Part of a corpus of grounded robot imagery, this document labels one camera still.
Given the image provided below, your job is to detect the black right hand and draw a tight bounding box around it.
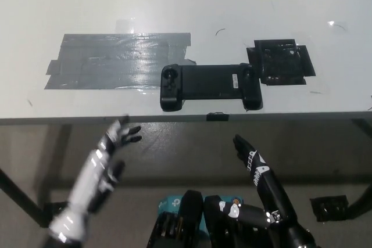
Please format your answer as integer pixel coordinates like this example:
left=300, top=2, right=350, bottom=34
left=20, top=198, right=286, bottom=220
left=217, top=134, right=303, bottom=230

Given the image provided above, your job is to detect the white and black left hand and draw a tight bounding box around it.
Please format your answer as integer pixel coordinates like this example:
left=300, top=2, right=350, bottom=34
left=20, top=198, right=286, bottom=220
left=48, top=114, right=142, bottom=243

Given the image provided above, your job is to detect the black game controller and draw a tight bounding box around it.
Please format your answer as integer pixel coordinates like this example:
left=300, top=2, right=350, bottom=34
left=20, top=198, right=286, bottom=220
left=159, top=62, right=263, bottom=112

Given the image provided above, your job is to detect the black and teal robot torso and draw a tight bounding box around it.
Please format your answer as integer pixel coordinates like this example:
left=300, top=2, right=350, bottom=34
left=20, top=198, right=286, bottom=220
left=146, top=189, right=291, bottom=248

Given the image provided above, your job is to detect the black table leg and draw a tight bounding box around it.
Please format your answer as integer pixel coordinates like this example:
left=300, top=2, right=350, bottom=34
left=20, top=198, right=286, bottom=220
left=0, top=168, right=45, bottom=228
left=348, top=180, right=372, bottom=220

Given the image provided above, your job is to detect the small black tape strip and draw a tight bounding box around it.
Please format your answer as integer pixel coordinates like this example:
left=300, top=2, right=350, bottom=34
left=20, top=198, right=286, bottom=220
left=206, top=111, right=229, bottom=122

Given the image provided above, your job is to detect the black tape square patch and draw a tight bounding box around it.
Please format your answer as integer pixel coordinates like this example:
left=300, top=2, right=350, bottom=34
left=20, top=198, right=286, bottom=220
left=246, top=38, right=316, bottom=86

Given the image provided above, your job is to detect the grey duct tape patch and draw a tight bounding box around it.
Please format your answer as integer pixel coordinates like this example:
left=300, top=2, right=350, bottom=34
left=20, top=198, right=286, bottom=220
left=44, top=32, right=198, bottom=91

